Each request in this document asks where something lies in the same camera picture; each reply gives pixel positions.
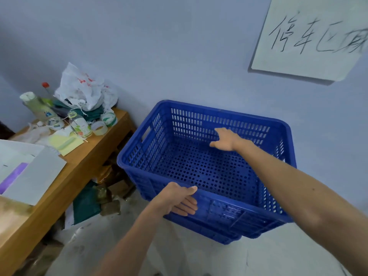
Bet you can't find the crumpled clear plastic wrap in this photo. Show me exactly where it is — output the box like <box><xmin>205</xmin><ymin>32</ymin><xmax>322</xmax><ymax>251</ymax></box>
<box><xmin>10</xmin><ymin>122</ymin><xmax>54</xmax><ymax>145</ymax></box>

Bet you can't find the person's left forearm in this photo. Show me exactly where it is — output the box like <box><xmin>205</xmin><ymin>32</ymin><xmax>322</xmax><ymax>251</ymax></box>
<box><xmin>93</xmin><ymin>198</ymin><xmax>173</xmax><ymax>276</ymax></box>

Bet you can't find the white paper wall sign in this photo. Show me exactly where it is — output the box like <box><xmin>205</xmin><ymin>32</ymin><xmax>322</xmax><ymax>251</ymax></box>
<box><xmin>251</xmin><ymin>0</ymin><xmax>368</xmax><ymax>82</ymax></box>

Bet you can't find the person's left hand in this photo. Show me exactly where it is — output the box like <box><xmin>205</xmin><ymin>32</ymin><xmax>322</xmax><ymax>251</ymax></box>
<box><xmin>152</xmin><ymin>182</ymin><xmax>199</xmax><ymax>217</ymax></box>

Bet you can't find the purple and white paper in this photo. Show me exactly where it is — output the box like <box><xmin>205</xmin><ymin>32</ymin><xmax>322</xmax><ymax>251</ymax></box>
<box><xmin>0</xmin><ymin>140</ymin><xmax>44</xmax><ymax>196</ymax></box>

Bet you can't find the yellow paper sheet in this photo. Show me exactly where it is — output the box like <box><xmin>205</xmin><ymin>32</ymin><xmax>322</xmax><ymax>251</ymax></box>
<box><xmin>48</xmin><ymin>131</ymin><xmax>85</xmax><ymax>157</ymax></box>

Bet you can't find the clear tape roll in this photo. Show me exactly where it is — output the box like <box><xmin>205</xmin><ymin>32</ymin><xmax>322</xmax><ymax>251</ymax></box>
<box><xmin>91</xmin><ymin>121</ymin><xmax>108</xmax><ymax>136</ymax></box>

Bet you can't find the wooden table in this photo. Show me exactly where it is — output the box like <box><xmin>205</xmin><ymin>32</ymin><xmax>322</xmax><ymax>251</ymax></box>
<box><xmin>0</xmin><ymin>108</ymin><xmax>137</xmax><ymax>276</ymax></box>

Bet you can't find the green cloth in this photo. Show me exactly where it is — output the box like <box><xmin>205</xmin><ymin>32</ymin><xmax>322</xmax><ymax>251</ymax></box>
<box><xmin>53</xmin><ymin>100</ymin><xmax>104</xmax><ymax>123</ymax></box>

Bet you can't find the blue plastic crate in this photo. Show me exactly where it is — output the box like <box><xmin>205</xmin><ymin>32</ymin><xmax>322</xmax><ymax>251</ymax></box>
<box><xmin>117</xmin><ymin>99</ymin><xmax>297</xmax><ymax>245</ymax></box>

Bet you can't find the green bag under table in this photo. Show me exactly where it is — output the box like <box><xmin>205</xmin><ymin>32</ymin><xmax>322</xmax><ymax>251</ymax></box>
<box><xmin>72</xmin><ymin>181</ymin><xmax>102</xmax><ymax>226</ymax></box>

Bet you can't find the brown cardboard box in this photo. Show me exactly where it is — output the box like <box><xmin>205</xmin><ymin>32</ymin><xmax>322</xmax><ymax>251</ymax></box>
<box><xmin>99</xmin><ymin>200</ymin><xmax>121</xmax><ymax>217</ymax></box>

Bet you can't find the white paper sheet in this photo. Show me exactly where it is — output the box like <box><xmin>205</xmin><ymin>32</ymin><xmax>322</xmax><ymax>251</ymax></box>
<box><xmin>1</xmin><ymin>146</ymin><xmax>67</xmax><ymax>206</ymax></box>

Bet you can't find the clear jar with green label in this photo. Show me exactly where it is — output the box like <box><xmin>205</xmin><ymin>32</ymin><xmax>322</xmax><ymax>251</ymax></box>
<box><xmin>68</xmin><ymin>111</ymin><xmax>93</xmax><ymax>139</ymax></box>

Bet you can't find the white plastic bag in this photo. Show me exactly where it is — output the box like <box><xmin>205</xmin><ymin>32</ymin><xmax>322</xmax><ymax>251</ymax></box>
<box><xmin>54</xmin><ymin>62</ymin><xmax>118</xmax><ymax>112</ymax></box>

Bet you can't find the white tub with green label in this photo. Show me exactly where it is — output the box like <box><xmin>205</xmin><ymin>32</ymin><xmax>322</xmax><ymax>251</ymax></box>
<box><xmin>101</xmin><ymin>112</ymin><xmax>118</xmax><ymax>127</ymax></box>

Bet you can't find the person's right forearm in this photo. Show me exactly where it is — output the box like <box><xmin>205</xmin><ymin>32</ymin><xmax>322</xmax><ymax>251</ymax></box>
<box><xmin>232</xmin><ymin>139</ymin><xmax>368</xmax><ymax>276</ymax></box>

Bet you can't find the white lid with green label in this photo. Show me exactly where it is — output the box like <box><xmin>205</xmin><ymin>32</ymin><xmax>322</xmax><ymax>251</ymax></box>
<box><xmin>47</xmin><ymin>118</ymin><xmax>65</xmax><ymax>131</ymax></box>

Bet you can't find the person's right hand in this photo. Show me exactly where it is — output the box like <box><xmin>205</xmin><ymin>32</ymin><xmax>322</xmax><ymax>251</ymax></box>
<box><xmin>209</xmin><ymin>128</ymin><xmax>245</xmax><ymax>153</ymax></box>

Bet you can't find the clear plastic bottle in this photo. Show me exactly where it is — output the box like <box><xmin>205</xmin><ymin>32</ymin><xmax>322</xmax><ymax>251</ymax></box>
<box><xmin>20</xmin><ymin>91</ymin><xmax>58</xmax><ymax>122</ymax></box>

